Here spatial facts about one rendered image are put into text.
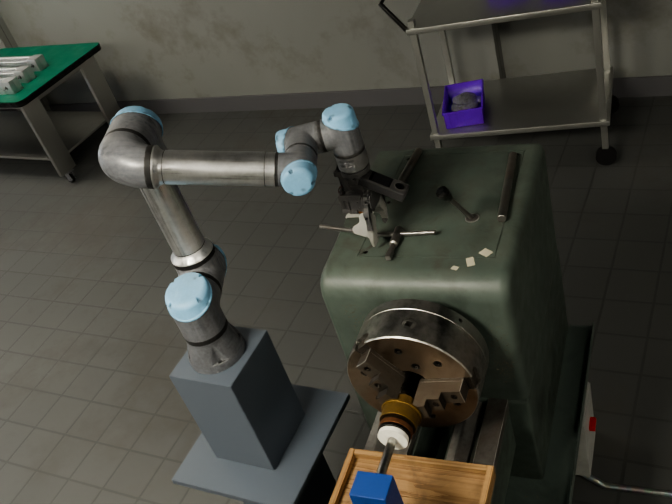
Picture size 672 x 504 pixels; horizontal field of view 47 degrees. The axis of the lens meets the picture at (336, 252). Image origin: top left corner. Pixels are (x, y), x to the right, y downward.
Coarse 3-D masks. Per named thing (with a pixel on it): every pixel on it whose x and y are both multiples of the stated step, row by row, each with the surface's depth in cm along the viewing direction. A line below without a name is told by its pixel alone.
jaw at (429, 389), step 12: (420, 384) 174; (432, 384) 172; (444, 384) 171; (456, 384) 169; (468, 384) 171; (420, 396) 171; (432, 396) 169; (444, 396) 170; (456, 396) 169; (420, 408) 169; (432, 408) 171; (444, 408) 170
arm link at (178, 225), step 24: (120, 120) 173; (144, 120) 175; (144, 192) 184; (168, 192) 184; (168, 216) 187; (192, 216) 193; (168, 240) 193; (192, 240) 193; (192, 264) 194; (216, 264) 199
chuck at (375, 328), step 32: (384, 320) 175; (416, 320) 171; (448, 320) 173; (352, 352) 177; (384, 352) 173; (416, 352) 170; (448, 352) 167; (480, 352) 175; (352, 384) 185; (416, 384) 184; (480, 384) 173; (448, 416) 181
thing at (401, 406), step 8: (392, 400) 170; (400, 400) 169; (408, 400) 171; (384, 408) 171; (392, 408) 168; (400, 408) 168; (408, 408) 168; (416, 408) 169; (384, 416) 169; (392, 416) 168; (400, 416) 167; (408, 416) 167; (416, 416) 169; (384, 424) 167; (392, 424) 166; (400, 424) 166; (408, 424) 167; (416, 424) 169; (408, 432) 166
